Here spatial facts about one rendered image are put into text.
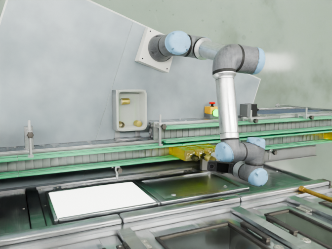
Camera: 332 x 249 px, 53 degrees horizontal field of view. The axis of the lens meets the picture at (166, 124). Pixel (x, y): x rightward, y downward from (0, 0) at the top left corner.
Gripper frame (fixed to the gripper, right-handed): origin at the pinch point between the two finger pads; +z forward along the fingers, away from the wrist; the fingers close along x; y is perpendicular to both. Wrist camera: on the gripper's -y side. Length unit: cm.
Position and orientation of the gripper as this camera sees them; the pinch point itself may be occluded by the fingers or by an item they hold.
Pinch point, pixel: (211, 159)
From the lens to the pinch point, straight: 166.7
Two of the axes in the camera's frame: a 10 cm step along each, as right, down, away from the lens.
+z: -4.0, -1.3, 9.1
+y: 9.1, 0.2, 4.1
